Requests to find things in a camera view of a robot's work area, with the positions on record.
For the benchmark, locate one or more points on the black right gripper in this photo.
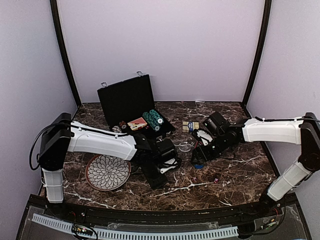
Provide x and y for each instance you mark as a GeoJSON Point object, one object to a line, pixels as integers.
{"type": "Point", "coordinates": [206, 156]}

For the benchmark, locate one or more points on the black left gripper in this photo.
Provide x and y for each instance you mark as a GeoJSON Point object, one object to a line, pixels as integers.
{"type": "Point", "coordinates": [157, 183]}

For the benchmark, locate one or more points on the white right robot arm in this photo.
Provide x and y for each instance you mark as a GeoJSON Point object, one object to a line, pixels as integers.
{"type": "Point", "coordinates": [303, 131]}

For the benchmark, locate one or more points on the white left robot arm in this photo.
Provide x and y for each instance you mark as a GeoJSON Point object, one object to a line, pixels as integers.
{"type": "Point", "coordinates": [115, 153]}

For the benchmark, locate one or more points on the blue small blind button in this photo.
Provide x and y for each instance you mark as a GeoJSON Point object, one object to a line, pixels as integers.
{"type": "Point", "coordinates": [197, 166]}

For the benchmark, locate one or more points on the clear dealer button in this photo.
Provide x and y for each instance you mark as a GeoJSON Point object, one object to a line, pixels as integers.
{"type": "Point", "coordinates": [185, 147]}

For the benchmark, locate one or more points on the blue gold card box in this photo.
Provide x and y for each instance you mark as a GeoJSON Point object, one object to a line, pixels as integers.
{"type": "Point", "coordinates": [189, 126]}

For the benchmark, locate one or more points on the green blue chip stack rear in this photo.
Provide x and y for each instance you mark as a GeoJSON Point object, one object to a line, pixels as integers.
{"type": "Point", "coordinates": [156, 116]}

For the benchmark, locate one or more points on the green blue chip stack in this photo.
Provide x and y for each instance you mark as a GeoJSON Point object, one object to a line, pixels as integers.
{"type": "Point", "coordinates": [151, 121]}
{"type": "Point", "coordinates": [156, 116]}

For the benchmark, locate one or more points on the floral patterned plate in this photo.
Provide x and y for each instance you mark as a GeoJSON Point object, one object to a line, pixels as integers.
{"type": "Point", "coordinates": [107, 173]}

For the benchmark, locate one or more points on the red playing card deck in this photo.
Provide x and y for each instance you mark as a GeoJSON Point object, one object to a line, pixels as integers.
{"type": "Point", "coordinates": [137, 124]}

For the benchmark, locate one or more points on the green blue chip stack front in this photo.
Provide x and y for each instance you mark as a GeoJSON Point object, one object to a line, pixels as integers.
{"type": "Point", "coordinates": [151, 121]}

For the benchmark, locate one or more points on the orange black chip stack case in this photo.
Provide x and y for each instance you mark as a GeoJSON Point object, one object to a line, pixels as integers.
{"type": "Point", "coordinates": [123, 126]}

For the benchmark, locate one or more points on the black poker case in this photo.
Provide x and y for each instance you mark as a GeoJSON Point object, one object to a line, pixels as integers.
{"type": "Point", "coordinates": [127, 100]}

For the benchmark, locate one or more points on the black front table rail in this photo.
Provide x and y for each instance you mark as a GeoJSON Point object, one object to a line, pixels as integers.
{"type": "Point", "coordinates": [93, 213]}

